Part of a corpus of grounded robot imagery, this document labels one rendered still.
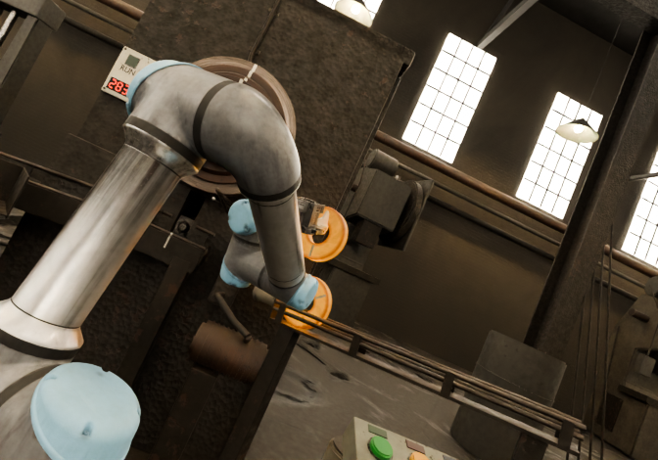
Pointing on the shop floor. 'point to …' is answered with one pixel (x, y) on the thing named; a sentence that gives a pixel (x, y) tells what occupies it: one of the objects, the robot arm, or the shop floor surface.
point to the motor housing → (233, 356)
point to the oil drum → (475, 431)
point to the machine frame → (290, 4)
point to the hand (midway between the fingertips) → (323, 227)
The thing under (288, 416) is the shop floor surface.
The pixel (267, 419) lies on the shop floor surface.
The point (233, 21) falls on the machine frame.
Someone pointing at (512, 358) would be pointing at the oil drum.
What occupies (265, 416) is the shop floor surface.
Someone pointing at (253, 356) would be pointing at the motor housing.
